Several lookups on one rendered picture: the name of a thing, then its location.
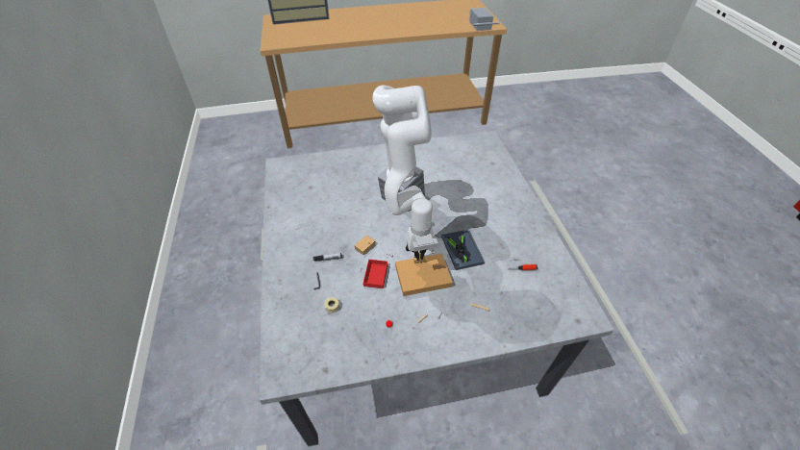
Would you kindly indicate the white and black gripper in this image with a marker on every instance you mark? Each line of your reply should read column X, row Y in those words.
column 411, row 239

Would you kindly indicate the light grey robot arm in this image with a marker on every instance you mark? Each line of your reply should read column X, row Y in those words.
column 400, row 139

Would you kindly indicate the red rectangular tray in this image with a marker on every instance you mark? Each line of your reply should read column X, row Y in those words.
column 375, row 274

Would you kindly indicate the white marker pen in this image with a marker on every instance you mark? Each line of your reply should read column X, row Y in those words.
column 327, row 257

